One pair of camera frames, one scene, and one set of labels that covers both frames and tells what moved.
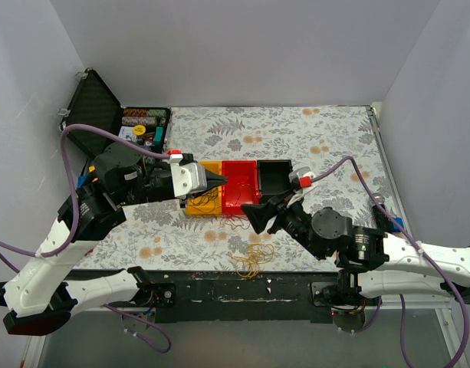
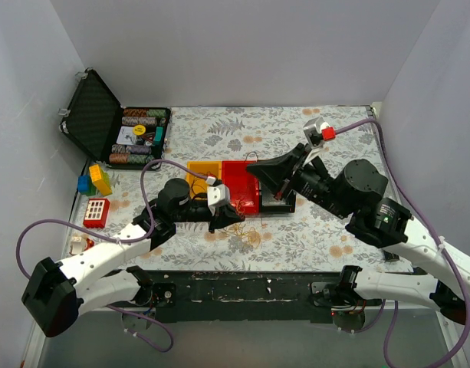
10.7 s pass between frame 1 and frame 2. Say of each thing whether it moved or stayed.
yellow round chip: stayed
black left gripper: moved
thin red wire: moved
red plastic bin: stayed
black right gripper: moved
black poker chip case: stayed
